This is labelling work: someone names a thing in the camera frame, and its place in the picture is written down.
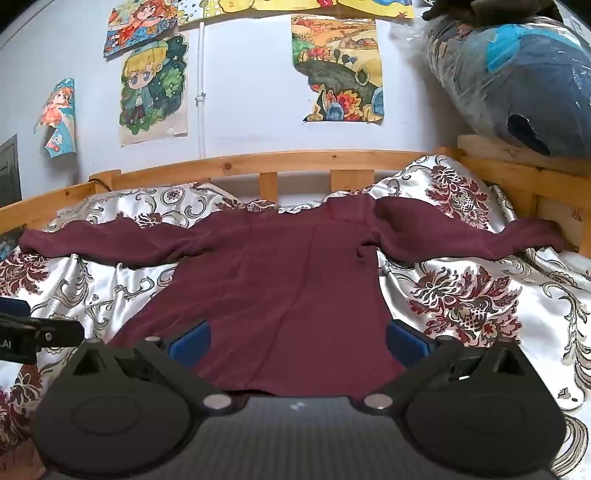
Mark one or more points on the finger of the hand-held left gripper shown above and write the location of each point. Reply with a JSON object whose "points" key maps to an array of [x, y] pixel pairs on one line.
{"points": [[13, 307], [60, 333]]}

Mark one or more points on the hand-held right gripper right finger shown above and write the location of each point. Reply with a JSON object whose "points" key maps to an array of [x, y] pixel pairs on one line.
{"points": [[406, 344]]}

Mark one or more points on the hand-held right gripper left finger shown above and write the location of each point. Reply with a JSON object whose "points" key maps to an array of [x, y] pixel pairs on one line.
{"points": [[191, 344]]}

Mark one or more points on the maroon long-sleeve shirt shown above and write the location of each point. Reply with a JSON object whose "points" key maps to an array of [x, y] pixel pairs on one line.
{"points": [[286, 295]]}

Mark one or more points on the floral satin blanket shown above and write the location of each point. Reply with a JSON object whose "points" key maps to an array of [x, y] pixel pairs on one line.
{"points": [[466, 295]]}

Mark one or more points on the plastic-wrapped blue bundle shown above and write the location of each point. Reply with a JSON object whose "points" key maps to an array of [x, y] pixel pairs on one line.
{"points": [[521, 78]]}

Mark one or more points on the dark cloth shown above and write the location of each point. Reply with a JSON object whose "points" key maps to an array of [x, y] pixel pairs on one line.
{"points": [[489, 10]]}

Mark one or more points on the grey wall panel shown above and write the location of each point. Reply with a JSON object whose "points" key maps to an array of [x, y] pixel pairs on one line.
{"points": [[9, 175]]}

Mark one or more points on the small curled wall poster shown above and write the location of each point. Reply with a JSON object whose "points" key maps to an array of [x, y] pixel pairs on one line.
{"points": [[57, 115]]}

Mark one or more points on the wooden bed frame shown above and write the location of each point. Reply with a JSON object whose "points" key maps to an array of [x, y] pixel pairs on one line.
{"points": [[295, 161]]}

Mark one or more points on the white wall pipe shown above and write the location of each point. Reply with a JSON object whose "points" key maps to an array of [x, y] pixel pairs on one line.
{"points": [[202, 92]]}

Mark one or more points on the blond figure wall poster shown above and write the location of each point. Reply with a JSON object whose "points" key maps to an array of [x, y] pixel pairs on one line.
{"points": [[152, 92]]}

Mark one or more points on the landscape wall poster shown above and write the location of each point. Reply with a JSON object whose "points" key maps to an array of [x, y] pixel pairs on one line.
{"points": [[339, 69]]}

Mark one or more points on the orange-haired figure wall poster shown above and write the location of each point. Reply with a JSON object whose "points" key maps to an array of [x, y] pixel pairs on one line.
{"points": [[138, 25]]}

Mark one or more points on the yellow wall poster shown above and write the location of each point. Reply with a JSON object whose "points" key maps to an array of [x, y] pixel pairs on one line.
{"points": [[295, 7]]}

